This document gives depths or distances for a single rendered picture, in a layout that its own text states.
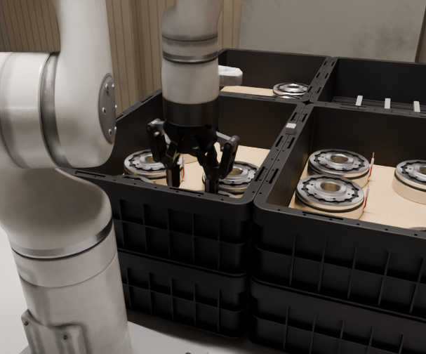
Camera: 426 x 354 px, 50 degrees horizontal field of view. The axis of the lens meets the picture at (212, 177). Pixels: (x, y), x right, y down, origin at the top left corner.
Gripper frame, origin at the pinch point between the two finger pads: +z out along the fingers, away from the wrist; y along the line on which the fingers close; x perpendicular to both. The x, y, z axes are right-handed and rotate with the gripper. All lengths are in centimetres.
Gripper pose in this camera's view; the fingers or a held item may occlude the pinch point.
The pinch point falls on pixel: (191, 185)
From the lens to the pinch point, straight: 68.3
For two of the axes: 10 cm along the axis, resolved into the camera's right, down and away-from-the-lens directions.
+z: -0.1, 8.6, 5.0
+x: 4.5, -4.5, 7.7
